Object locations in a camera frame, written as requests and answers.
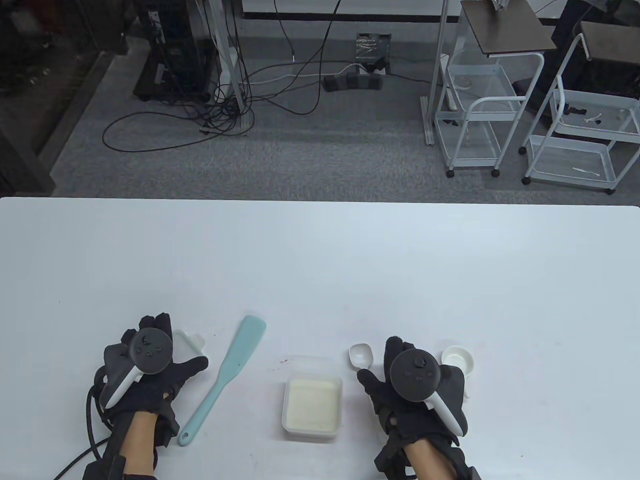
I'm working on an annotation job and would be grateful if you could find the black floor box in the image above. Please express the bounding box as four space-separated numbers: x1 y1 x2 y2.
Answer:
356 33 392 71

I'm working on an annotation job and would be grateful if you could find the person's right hand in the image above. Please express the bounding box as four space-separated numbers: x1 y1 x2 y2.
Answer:
356 336 469 443

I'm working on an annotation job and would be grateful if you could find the black and white right controller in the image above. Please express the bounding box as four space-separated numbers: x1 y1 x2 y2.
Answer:
390 350 463 437

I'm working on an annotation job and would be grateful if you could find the white cart with brown top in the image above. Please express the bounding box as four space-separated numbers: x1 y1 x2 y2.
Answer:
434 0 558 178
520 21 640 196

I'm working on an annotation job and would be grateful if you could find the black glove cable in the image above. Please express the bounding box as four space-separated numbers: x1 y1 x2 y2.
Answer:
52 382 118 480

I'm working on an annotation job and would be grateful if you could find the clear plastic sugar container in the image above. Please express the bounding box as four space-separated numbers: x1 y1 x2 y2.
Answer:
281 372 345 441

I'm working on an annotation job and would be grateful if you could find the white sugar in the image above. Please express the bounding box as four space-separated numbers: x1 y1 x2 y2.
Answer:
289 379 342 431

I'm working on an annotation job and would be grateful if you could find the black and white left controller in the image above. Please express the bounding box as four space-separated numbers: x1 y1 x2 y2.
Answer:
97 328 174 411

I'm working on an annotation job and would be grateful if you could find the black and white controller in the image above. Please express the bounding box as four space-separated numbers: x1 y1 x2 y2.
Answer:
97 328 174 411
390 350 463 437

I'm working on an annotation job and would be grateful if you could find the clear lid with green rim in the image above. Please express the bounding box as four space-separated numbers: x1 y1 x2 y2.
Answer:
170 329 207 361

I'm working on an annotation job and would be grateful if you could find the teal dessert spatula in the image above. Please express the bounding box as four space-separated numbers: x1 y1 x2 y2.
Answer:
178 315 267 447

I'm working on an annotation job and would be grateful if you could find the black computer rack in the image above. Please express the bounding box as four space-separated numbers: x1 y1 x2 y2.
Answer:
132 0 221 103

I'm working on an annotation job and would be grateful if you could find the bundle of black floor cables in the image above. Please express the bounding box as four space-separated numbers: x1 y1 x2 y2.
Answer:
102 0 396 153

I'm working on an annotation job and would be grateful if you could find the person's left hand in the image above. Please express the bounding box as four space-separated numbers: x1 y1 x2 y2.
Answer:
102 313 209 436

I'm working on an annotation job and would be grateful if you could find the person's left forearm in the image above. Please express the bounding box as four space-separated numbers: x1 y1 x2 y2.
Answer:
120 412 158 476

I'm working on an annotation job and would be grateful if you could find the white coffee spoon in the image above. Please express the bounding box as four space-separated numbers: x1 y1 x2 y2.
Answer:
349 343 374 371

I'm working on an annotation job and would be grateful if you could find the white dish with handle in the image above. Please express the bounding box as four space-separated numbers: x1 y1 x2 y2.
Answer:
441 350 476 401

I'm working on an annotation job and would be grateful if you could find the dark glass partition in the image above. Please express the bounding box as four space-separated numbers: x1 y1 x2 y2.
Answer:
0 0 136 197

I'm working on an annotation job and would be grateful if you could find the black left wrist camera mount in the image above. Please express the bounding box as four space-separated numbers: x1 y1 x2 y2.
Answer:
82 454 126 480

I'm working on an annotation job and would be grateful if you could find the white floor cable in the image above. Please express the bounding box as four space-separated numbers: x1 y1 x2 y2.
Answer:
245 62 361 86

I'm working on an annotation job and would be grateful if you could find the silver aluminium frame leg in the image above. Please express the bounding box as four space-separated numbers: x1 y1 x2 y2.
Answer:
420 0 451 147
207 0 255 136

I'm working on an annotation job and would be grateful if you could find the person's right forearm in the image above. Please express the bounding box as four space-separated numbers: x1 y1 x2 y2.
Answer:
402 440 461 480

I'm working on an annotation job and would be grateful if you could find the black power strip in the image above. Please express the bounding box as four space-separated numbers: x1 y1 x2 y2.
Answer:
322 71 386 93

